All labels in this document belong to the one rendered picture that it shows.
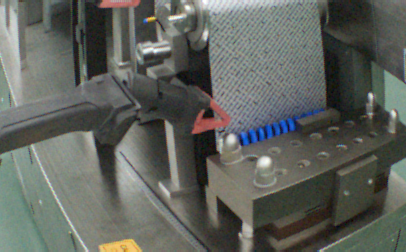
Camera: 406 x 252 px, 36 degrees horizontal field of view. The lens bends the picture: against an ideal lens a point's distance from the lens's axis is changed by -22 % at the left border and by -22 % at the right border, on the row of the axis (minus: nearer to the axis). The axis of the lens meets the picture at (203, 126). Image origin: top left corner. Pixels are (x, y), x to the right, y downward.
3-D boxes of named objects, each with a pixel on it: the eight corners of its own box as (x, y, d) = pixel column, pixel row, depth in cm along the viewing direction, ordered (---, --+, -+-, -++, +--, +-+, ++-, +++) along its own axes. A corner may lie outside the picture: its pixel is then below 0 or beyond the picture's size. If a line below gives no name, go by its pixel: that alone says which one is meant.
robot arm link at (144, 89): (128, 86, 114) (125, 62, 118) (108, 116, 118) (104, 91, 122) (166, 97, 118) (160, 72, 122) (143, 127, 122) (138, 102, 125)
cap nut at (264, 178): (249, 180, 117) (248, 155, 115) (269, 173, 118) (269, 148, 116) (260, 190, 114) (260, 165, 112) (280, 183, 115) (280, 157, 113)
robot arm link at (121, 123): (122, 118, 110) (92, 78, 112) (91, 165, 116) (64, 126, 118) (169, 102, 120) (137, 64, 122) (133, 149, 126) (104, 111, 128)
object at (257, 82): (216, 150, 131) (208, 46, 122) (325, 116, 139) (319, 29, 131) (218, 151, 130) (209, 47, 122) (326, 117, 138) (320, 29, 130)
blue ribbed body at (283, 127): (226, 151, 131) (225, 132, 129) (325, 119, 138) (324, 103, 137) (236, 159, 128) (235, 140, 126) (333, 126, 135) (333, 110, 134)
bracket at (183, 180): (157, 187, 143) (141, 34, 129) (188, 179, 145) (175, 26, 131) (167, 199, 139) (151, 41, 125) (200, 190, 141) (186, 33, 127)
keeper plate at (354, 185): (330, 222, 123) (335, 171, 118) (367, 202, 126) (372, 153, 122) (336, 227, 121) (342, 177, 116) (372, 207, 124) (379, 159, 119)
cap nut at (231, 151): (216, 157, 124) (214, 132, 122) (236, 151, 126) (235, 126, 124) (226, 167, 121) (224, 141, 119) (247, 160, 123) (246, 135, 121)
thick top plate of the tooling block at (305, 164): (208, 188, 128) (206, 156, 125) (375, 127, 142) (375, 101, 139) (252, 229, 114) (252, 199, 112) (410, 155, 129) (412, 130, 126)
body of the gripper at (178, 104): (192, 138, 121) (151, 126, 117) (166, 114, 130) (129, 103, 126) (209, 100, 120) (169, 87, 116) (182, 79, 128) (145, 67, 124)
